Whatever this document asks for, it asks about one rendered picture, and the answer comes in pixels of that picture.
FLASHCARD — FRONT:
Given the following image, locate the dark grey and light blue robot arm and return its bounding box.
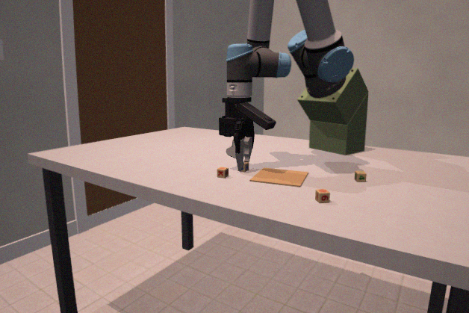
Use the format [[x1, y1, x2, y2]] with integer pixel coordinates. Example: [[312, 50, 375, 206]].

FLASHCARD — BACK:
[[226, 0, 354, 130]]

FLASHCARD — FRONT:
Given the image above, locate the tan flat mat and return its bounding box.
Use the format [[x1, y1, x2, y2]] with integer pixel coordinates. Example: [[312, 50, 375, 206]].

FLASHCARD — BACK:
[[249, 167, 308, 187]]

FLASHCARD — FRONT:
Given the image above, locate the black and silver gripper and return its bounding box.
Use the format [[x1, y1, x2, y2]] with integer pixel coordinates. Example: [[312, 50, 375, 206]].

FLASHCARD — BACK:
[[219, 97, 255, 172]]

